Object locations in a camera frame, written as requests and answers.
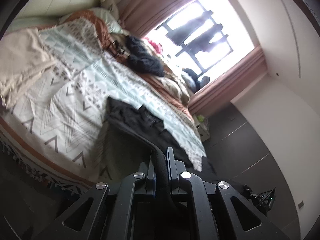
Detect dark clothes pile on sill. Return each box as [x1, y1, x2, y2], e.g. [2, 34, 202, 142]
[181, 68, 210, 93]

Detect beige plush toy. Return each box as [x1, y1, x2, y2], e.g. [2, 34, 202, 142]
[100, 0, 119, 20]

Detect black large shirt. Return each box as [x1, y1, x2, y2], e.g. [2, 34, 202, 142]
[106, 96, 246, 201]

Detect light green pillow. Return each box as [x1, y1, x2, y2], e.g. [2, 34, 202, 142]
[89, 8, 124, 34]

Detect dark navy knitted sweater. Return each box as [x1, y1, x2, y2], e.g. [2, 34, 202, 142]
[125, 35, 165, 77]

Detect pink curtain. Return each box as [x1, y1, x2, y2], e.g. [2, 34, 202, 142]
[120, 0, 267, 116]

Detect beige folded cloth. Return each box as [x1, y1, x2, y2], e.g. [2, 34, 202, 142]
[1, 28, 57, 109]

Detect orange brown duvet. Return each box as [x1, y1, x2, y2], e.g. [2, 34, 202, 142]
[59, 9, 192, 120]

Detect red garment by window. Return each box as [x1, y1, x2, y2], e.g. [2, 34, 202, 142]
[144, 37, 163, 54]

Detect patterned white geometric bedspread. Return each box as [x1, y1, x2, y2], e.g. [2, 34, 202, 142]
[1, 18, 206, 194]

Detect tangled black cable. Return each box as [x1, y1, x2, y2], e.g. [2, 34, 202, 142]
[108, 39, 128, 59]

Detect hanging dark clothes outside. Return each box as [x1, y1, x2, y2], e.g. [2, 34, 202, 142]
[166, 10, 228, 54]

